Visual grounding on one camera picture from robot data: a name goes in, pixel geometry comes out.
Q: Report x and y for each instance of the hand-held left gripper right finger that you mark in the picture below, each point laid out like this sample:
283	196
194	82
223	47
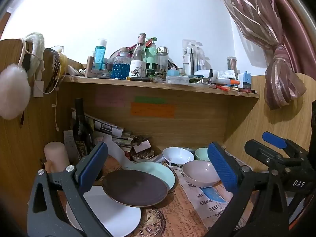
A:
222	167

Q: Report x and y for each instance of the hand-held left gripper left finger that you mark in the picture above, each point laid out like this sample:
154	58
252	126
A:
92	167

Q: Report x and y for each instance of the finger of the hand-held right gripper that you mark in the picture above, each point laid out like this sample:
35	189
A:
272	139
256	149

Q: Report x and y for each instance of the pale pink bowl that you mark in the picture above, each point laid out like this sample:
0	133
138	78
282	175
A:
200	172

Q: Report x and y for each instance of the mint green bowl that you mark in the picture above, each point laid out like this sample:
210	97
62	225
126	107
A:
201	154

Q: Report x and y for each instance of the white bowl with black spots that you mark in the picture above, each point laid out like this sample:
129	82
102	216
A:
177	155

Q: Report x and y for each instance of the dark brown plate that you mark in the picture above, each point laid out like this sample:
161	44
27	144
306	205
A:
134	187

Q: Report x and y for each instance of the white plate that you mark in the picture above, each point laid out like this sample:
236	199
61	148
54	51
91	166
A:
108	212

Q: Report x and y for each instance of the mint green plate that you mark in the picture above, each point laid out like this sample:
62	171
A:
158	171

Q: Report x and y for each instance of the white receipt strip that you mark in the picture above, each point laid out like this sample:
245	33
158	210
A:
69	143

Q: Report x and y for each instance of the cream mug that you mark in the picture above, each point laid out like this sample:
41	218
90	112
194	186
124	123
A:
56	155

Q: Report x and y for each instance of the dark wine bottle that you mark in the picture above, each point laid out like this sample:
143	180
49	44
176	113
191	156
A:
81	128

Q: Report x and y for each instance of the pile of magazines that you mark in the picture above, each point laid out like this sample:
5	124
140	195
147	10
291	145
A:
106	127

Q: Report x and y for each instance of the brown vintage newspaper sheet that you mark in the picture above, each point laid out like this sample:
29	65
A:
177	214

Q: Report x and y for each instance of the orange marker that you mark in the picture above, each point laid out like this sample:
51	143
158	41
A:
235	81

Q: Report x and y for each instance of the pink sticky note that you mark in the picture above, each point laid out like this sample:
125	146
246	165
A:
109	98

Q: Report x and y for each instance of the white labelled box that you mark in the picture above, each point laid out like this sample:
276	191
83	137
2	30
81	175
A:
226	75

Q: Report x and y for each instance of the orange sticky note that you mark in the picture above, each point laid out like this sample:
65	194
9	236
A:
153	110

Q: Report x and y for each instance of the jar of dark sticks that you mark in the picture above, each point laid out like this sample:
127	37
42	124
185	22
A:
231	64

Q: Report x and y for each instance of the green sticky note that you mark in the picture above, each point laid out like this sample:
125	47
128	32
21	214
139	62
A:
150	100

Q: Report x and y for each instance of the white power adapter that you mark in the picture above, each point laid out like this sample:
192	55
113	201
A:
38	88

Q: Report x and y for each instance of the clear plastic box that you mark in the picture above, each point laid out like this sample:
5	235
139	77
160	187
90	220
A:
177	80

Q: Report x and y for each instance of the black and gold pen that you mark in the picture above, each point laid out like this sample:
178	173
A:
138	78

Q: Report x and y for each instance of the glass bottle of blue beads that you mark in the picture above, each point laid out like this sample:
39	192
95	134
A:
121	69

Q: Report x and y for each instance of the light blue box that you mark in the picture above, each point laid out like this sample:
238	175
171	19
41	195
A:
172	73

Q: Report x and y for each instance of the patterned headband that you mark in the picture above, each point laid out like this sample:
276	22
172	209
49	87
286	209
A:
53	66

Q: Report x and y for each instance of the clear bottle with illustrated label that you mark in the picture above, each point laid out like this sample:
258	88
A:
137	66

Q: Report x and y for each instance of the white fluffy earmuffs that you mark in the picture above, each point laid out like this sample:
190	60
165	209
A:
12	91

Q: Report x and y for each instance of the blue liquid bottle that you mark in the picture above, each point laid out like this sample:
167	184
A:
100	56

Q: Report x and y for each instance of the small dark green bottle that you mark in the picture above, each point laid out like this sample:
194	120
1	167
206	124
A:
151	72

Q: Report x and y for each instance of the toothbrush package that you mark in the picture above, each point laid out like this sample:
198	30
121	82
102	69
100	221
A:
190	59

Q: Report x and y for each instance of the clear jar with silver lid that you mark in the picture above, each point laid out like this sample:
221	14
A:
162	59

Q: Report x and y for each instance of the green pump bottle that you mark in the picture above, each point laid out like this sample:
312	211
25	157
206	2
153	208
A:
151	54

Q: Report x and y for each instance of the pink striped curtain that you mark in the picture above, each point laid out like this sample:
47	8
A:
259	9

